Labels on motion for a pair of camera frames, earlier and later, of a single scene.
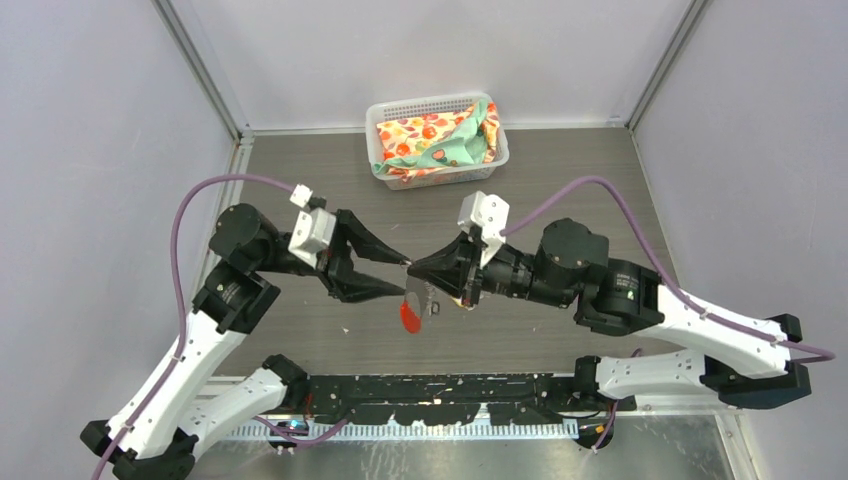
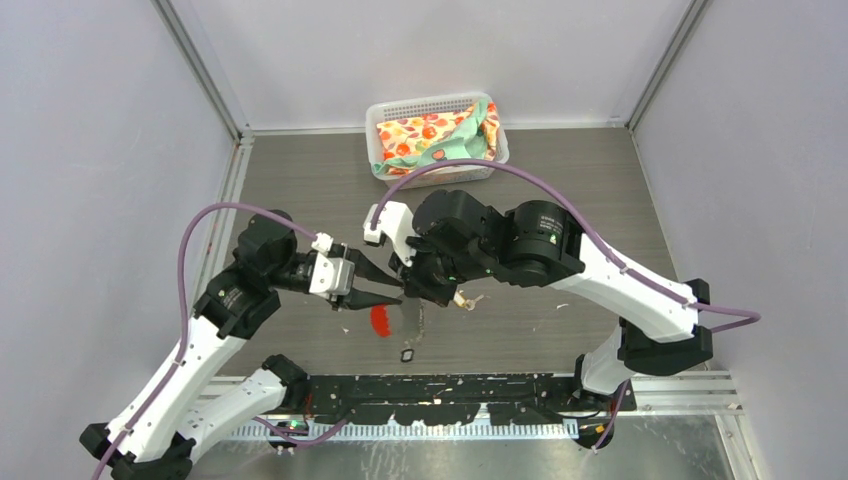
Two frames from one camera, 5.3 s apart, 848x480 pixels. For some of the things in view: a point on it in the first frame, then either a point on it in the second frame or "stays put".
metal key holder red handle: x=420 y=301 -> x=380 y=318
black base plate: x=457 y=398 stays put
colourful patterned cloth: x=413 y=146 stays put
